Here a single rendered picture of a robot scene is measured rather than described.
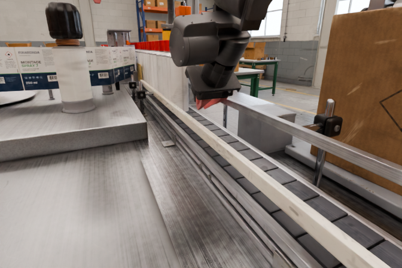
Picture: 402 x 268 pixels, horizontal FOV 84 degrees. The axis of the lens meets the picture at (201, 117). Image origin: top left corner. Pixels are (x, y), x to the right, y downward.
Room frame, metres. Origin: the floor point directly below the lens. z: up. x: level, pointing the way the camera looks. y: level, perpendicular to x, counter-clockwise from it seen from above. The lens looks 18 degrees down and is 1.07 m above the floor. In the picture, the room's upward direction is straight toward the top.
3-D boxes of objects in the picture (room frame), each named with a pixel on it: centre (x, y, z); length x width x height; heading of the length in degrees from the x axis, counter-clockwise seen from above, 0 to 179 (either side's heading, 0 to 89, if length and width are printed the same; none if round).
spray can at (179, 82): (0.64, 0.06, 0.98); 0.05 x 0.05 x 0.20
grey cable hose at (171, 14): (1.04, 0.13, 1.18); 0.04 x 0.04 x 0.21
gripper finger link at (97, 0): (0.71, 0.30, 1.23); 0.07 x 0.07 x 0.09; 26
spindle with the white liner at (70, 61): (0.66, 0.38, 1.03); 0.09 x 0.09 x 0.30
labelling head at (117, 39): (1.20, 0.41, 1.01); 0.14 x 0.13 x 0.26; 24
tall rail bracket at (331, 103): (0.30, -0.17, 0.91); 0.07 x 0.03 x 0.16; 114
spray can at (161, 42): (0.78, 0.13, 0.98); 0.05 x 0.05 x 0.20
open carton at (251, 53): (5.12, -1.15, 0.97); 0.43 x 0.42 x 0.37; 118
